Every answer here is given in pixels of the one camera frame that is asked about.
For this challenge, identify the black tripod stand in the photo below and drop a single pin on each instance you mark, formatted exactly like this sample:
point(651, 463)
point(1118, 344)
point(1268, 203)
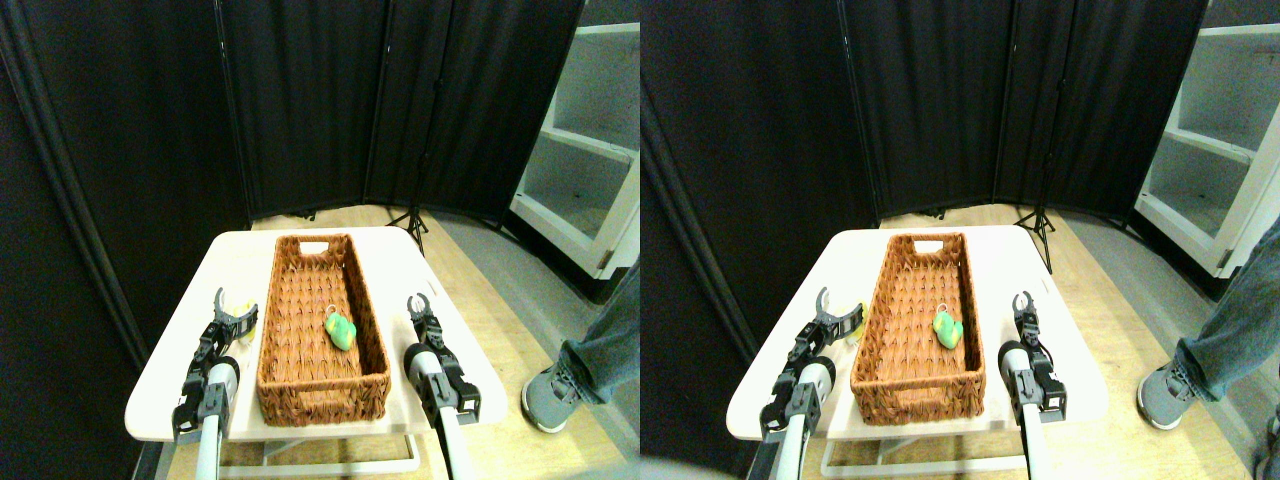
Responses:
point(412, 228)
point(1038, 225)

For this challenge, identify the brown wicker basket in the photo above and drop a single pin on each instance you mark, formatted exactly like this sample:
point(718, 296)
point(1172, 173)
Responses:
point(320, 395)
point(920, 395)

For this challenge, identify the black curtain stand foot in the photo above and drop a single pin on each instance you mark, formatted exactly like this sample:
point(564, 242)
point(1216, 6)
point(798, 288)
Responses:
point(303, 216)
point(936, 214)

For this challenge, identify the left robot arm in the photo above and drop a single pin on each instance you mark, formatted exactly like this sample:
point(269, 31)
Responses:
point(207, 450)
point(797, 450)

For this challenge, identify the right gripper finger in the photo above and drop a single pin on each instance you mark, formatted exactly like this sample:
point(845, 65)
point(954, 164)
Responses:
point(430, 308)
point(1015, 306)
point(1033, 306)
point(410, 308)

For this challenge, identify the white shelf unit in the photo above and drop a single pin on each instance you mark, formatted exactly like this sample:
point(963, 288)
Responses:
point(600, 148)
point(1215, 145)

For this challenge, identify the person's legs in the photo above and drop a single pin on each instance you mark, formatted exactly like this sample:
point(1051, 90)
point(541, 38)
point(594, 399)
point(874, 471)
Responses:
point(1230, 340)
point(600, 360)

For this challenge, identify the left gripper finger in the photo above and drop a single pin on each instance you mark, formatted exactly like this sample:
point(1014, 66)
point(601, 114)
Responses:
point(217, 306)
point(820, 306)
point(846, 319)
point(243, 318)

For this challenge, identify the light green toy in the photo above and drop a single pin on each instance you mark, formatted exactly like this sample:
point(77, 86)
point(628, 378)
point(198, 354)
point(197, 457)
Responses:
point(948, 331)
point(341, 333)

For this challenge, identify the low white table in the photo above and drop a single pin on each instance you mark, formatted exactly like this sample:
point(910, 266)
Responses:
point(240, 250)
point(850, 250)

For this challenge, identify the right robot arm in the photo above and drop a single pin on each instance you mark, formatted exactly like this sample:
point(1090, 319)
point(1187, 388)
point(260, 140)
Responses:
point(452, 450)
point(1030, 450)

